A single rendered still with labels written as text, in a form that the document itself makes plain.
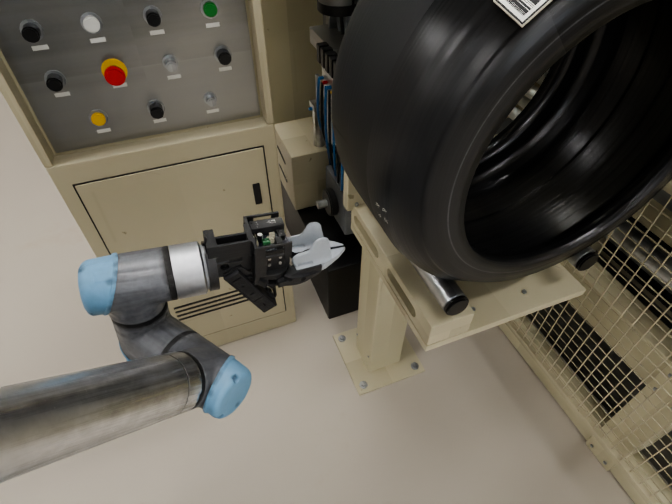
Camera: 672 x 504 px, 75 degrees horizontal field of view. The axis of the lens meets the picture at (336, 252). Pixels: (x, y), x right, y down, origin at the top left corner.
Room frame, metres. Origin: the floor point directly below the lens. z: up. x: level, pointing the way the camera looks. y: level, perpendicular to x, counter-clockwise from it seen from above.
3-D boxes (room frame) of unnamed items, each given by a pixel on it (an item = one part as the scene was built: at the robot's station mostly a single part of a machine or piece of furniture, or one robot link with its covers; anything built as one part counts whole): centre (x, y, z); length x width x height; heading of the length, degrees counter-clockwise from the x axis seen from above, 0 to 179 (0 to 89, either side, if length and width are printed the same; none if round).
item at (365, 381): (0.89, -0.16, 0.01); 0.27 x 0.27 x 0.02; 21
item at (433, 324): (0.61, -0.14, 0.83); 0.36 x 0.09 x 0.06; 21
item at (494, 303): (0.66, -0.27, 0.80); 0.37 x 0.36 x 0.02; 111
